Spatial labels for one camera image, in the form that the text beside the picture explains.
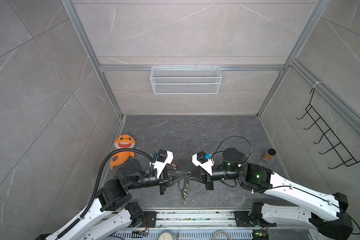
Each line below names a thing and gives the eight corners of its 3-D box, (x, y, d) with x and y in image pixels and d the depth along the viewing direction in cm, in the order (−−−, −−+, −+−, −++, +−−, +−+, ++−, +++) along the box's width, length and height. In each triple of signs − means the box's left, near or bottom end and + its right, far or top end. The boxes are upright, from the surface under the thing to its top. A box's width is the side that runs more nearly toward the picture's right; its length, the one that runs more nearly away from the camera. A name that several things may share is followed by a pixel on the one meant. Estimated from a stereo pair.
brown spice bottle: (263, 162, 96) (270, 154, 88) (260, 156, 99) (267, 148, 91) (269, 162, 96) (277, 154, 88) (267, 156, 99) (274, 148, 91)
